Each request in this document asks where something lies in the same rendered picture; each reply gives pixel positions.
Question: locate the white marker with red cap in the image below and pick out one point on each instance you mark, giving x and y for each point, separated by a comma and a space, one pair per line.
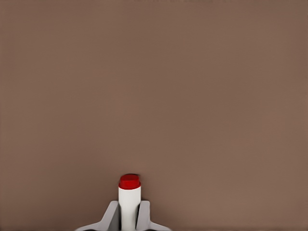
129, 204

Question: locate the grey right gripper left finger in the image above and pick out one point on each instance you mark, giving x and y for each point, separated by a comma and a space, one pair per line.
111, 217

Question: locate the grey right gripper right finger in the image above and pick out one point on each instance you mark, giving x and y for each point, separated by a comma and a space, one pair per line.
144, 216

